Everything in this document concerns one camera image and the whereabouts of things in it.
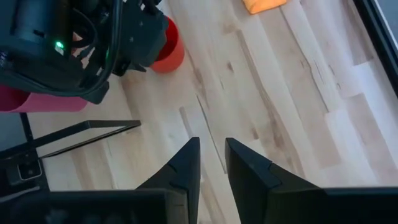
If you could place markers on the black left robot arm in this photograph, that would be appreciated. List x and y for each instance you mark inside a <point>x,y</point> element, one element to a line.
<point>143,34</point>

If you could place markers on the orange-red plastic cup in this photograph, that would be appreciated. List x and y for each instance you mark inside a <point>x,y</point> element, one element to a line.
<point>172,57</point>

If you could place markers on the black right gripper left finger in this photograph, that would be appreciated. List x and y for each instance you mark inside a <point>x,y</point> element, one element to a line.
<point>182,174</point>

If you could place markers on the black table edge rail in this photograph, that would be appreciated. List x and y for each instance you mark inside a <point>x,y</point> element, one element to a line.
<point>381,40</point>

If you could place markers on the yellow cup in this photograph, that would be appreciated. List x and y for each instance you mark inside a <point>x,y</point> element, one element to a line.
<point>262,4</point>

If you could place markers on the black metal shelf frame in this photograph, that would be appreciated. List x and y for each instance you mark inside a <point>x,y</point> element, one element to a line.
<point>77,129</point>

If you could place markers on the pink cup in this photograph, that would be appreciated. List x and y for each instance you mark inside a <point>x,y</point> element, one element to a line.
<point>46,104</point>

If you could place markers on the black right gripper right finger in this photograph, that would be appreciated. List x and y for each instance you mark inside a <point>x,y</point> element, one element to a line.
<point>252,183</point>

